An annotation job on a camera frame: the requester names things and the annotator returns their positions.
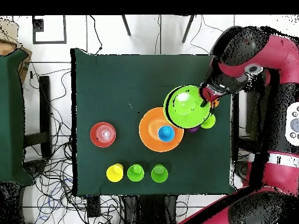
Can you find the large green bowl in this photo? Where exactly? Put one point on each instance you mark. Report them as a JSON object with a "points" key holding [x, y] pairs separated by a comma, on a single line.
{"points": [[186, 109]]}

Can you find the purple cup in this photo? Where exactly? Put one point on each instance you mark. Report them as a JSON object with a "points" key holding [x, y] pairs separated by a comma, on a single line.
{"points": [[193, 129]]}

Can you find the blue cup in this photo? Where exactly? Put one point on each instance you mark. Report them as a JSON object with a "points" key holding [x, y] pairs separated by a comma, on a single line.
{"points": [[166, 134]]}

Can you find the large orange bowl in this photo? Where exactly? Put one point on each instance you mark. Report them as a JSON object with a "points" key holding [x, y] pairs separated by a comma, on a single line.
{"points": [[149, 140]]}

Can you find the red bowl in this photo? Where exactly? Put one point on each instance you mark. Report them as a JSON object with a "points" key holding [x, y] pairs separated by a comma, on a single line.
{"points": [[103, 134]]}

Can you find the yellow cup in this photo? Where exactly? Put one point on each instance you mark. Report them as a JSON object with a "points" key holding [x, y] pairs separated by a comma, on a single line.
{"points": [[114, 173]]}

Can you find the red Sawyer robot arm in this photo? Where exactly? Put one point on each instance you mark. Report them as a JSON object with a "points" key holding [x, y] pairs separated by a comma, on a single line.
{"points": [[280, 53]]}

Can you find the orange cup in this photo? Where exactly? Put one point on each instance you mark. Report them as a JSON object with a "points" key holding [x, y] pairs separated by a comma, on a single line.
{"points": [[215, 103]]}

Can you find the lime green cup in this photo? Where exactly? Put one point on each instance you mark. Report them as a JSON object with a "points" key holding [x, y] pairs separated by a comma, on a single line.
{"points": [[209, 123]]}

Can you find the black floor stand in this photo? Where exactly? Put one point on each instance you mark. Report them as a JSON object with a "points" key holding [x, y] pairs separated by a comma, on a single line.
{"points": [[236, 140], [44, 105]]}

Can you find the dark tripod leg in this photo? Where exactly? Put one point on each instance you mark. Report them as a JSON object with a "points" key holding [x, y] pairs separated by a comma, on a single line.
{"points": [[126, 25], [188, 29]]}

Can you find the dark green tablecloth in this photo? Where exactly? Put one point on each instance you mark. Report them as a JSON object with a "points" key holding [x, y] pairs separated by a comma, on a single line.
{"points": [[128, 77]]}

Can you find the black power box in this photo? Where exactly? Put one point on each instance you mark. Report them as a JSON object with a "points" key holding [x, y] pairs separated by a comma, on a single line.
{"points": [[94, 206]]}

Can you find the grey black device base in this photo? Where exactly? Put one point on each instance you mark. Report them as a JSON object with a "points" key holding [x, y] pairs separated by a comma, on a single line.
{"points": [[35, 166]]}

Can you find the cardboard box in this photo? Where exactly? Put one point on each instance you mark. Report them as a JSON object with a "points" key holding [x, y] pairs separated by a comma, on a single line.
{"points": [[24, 67]]}

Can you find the green cloth side table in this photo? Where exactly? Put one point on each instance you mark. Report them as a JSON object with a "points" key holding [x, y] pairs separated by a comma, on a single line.
{"points": [[11, 116]]}

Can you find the black square frame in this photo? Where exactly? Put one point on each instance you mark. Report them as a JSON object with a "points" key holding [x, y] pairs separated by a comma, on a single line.
{"points": [[49, 42]]}

